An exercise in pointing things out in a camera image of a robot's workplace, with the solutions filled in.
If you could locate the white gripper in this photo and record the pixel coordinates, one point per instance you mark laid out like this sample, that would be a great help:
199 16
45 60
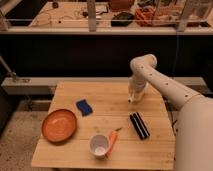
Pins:
135 96

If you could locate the small blue bottle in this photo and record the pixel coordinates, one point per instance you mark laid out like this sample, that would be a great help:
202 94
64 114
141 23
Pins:
84 107

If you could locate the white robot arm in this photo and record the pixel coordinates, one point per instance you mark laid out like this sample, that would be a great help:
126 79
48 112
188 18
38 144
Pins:
194 140

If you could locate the orange ceramic bowl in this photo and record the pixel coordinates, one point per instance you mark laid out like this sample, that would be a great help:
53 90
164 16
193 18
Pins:
59 125

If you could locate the orange toy carrot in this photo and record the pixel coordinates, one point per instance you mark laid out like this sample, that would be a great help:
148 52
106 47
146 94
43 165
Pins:
112 138

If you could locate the wooden table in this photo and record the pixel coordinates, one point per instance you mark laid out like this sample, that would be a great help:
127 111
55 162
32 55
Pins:
111 110

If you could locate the white mug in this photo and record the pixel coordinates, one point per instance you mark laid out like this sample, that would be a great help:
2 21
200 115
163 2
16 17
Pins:
98 146

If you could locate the black object on bench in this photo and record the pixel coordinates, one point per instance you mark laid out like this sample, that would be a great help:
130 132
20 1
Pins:
122 19

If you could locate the orange box on bench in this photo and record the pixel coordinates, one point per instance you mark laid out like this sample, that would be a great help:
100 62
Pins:
145 17

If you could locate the background workbench with clutter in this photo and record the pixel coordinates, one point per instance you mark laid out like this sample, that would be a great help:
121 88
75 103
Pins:
93 17

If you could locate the grey metal rail beam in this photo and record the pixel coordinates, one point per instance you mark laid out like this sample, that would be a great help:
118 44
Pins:
47 85

